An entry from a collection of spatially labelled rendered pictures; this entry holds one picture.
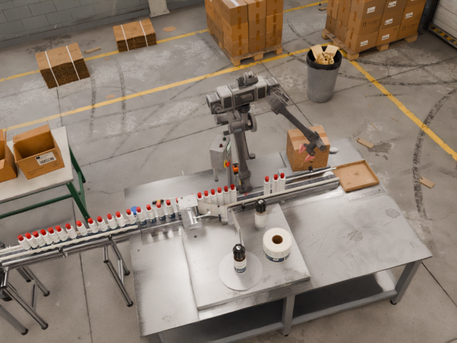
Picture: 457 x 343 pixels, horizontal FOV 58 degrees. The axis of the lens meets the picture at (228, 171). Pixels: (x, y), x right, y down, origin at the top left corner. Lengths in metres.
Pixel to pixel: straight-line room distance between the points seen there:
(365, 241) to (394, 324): 0.94
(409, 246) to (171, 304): 1.75
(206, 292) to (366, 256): 1.18
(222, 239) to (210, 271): 0.28
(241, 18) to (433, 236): 3.73
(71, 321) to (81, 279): 0.41
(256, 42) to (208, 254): 4.02
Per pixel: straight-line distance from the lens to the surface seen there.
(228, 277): 2.92
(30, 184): 4.11
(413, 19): 6.94
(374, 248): 3.21
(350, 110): 5.60
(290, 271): 2.96
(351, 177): 3.60
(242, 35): 6.20
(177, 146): 5.10
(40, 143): 4.24
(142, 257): 3.18
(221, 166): 2.95
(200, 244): 3.09
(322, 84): 5.48
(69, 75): 6.68
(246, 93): 3.31
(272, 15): 6.29
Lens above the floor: 3.46
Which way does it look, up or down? 47 degrees down
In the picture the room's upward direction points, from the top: 5 degrees counter-clockwise
